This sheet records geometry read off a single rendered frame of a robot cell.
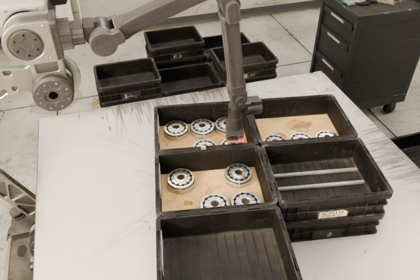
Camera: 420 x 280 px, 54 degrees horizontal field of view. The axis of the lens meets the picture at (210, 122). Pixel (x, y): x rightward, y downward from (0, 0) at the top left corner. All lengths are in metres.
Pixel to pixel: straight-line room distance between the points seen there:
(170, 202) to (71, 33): 0.68
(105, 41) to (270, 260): 0.83
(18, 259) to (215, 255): 1.17
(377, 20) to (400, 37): 0.27
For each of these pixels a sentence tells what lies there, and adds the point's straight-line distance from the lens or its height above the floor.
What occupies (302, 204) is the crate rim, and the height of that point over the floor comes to 0.92.
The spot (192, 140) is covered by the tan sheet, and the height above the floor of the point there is 0.83.
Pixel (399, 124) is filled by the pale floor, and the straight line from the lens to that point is 3.49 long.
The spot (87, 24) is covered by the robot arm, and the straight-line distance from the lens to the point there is 1.23.
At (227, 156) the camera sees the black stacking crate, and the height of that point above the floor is 0.89.
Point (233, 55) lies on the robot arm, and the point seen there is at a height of 1.31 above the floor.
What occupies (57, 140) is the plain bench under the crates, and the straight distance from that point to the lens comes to 2.08.
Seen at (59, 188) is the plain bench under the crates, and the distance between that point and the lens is 1.84.
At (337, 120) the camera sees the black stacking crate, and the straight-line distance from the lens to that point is 1.87.
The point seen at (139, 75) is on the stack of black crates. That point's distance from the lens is 2.86.
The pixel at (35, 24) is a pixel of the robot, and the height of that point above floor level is 1.51.
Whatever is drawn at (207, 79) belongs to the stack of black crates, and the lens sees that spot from 2.99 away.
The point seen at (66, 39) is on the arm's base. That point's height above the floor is 1.45.
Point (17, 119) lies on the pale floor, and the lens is 3.55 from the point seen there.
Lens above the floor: 1.97
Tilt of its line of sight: 38 degrees down
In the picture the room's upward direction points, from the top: straight up
